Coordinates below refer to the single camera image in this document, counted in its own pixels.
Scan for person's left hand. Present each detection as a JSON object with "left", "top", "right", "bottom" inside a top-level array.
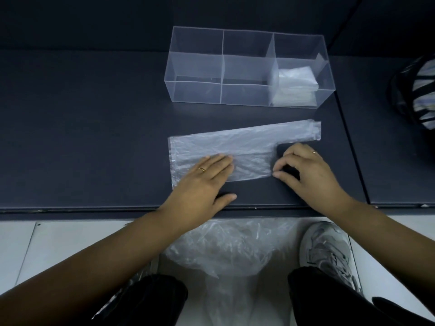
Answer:
[{"left": 159, "top": 153, "right": 238, "bottom": 232}]

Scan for person's right hand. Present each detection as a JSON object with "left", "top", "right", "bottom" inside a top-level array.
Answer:
[{"left": 271, "top": 143, "right": 355, "bottom": 215}]

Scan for pile of plastic bags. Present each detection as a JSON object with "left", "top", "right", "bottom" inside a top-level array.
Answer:
[{"left": 162, "top": 219, "right": 308, "bottom": 326}]

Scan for clear plastic bag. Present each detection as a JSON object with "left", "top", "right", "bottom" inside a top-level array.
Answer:
[{"left": 167, "top": 119, "right": 323, "bottom": 188}]

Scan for stack of plastic bags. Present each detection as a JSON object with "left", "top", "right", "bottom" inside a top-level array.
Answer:
[{"left": 270, "top": 66, "right": 320, "bottom": 108}]

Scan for clear three-compartment plastic box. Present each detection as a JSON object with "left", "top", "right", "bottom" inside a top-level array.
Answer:
[{"left": 164, "top": 26, "right": 337, "bottom": 110}]

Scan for person's right forearm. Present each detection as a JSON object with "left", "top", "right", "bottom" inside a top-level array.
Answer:
[{"left": 333, "top": 197, "right": 435, "bottom": 316}]

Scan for person's left forearm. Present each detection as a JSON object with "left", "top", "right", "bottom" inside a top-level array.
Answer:
[{"left": 0, "top": 210, "right": 181, "bottom": 326}]

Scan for person's right grey shoe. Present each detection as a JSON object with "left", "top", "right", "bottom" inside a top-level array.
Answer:
[{"left": 299, "top": 221, "right": 363, "bottom": 295}]

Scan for person's grey shoe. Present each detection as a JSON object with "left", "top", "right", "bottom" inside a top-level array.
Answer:
[
  {"left": 91, "top": 256, "right": 161, "bottom": 320},
  {"left": 299, "top": 221, "right": 363, "bottom": 295}
]

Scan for person's left grey shoe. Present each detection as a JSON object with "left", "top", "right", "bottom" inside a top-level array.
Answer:
[{"left": 91, "top": 256, "right": 161, "bottom": 320}]

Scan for black trousers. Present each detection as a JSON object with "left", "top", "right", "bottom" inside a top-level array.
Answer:
[{"left": 87, "top": 266, "right": 434, "bottom": 326}]

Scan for black white striped tote bag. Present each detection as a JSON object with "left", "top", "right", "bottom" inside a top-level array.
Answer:
[{"left": 388, "top": 55, "right": 435, "bottom": 141}]

